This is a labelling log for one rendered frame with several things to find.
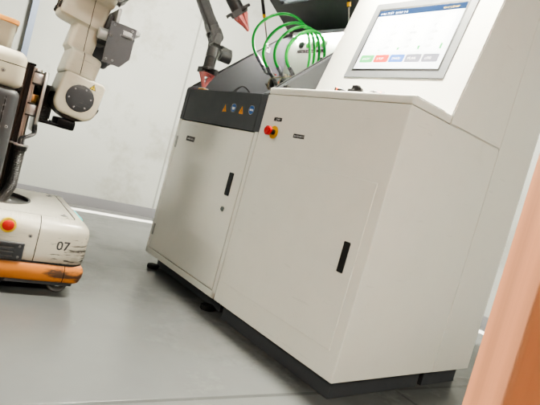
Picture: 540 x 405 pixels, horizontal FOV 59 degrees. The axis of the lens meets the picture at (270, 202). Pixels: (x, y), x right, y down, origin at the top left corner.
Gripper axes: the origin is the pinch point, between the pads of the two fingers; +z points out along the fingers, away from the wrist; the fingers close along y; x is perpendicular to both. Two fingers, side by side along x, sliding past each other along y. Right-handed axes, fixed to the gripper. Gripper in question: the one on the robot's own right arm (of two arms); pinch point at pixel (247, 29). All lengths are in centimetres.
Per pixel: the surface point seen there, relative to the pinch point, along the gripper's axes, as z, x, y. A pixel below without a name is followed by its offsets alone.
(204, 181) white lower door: 49, 8, -49
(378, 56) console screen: 32, -41, 28
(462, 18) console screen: 30, -68, 46
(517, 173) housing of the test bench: 95, -68, 47
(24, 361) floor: 43, -73, -128
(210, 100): 20.5, 20.6, -24.7
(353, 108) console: 36, -67, -6
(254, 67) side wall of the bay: 20, 52, 15
